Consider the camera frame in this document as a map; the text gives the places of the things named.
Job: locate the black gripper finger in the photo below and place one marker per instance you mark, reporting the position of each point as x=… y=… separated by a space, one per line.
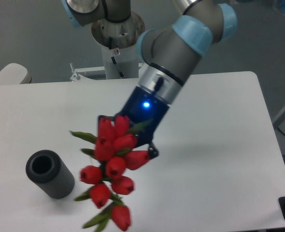
x=111 y=118
x=153 y=152

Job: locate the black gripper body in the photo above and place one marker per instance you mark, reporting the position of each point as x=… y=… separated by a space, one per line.
x=143 y=106

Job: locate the red tulip bouquet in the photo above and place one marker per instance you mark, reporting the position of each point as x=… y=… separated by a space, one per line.
x=113 y=164

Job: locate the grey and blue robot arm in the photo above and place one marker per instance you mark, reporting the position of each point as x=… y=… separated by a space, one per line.
x=161 y=60

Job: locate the dark grey ribbed vase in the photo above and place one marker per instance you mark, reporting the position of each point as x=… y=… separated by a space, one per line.
x=46 y=169

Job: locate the white chair armrest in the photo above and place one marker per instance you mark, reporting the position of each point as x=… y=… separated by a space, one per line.
x=14 y=74

